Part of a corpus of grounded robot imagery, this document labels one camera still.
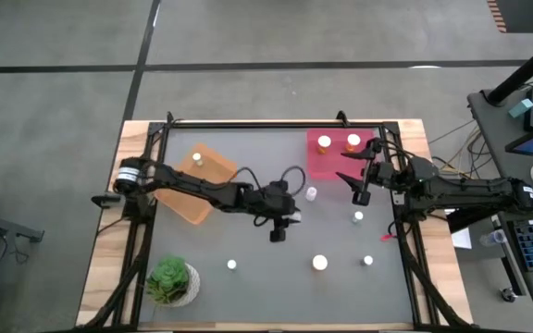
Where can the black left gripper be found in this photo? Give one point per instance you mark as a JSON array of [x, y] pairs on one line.
[[278, 205]]

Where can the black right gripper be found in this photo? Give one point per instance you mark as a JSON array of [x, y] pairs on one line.
[[382, 178]]

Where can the small vial white cap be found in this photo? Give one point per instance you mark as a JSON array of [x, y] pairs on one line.
[[357, 216], [367, 260], [231, 264], [296, 216], [197, 158]]

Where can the orange pill bottle white cap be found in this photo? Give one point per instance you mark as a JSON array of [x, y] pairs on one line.
[[319, 262], [324, 144], [353, 142]]

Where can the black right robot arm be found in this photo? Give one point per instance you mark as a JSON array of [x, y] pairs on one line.
[[470, 189]]

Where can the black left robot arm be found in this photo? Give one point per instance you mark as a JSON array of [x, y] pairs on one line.
[[192, 185]]

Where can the clear pill bottle white cap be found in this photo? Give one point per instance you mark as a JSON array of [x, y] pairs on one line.
[[311, 193]]

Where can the pink plastic bin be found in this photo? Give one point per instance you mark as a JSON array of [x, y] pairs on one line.
[[326, 166]]

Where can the orange plastic bin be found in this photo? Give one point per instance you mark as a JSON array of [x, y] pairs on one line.
[[188, 210]]

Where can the grey table mat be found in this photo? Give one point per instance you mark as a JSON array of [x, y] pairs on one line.
[[266, 287]]

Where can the white paper sheet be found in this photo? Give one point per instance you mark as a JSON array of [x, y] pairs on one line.
[[461, 238]]

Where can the green succulent in white pot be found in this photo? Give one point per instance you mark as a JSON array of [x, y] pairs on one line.
[[170, 279]]

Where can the grey side desk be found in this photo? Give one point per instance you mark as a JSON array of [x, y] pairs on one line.
[[493, 134]]

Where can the clear plastic bottle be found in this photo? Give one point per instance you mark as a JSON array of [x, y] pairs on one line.
[[493, 238]]

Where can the small teal box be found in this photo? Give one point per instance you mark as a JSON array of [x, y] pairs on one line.
[[521, 107]]

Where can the black metal pole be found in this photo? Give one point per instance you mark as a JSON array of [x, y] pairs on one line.
[[525, 69]]

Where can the black caster wheel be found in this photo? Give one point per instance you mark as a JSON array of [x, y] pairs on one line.
[[508, 294]]

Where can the dark rug with striped edge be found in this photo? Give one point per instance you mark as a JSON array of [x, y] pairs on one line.
[[525, 14]]

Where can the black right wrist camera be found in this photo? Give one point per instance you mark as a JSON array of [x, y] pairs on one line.
[[374, 144]]

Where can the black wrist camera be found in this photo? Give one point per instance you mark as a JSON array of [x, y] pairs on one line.
[[374, 144], [278, 185]]

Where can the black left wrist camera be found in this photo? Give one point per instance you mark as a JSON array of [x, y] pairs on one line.
[[278, 185]]

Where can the black low camera mount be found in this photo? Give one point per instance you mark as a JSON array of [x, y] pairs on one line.
[[104, 200]]

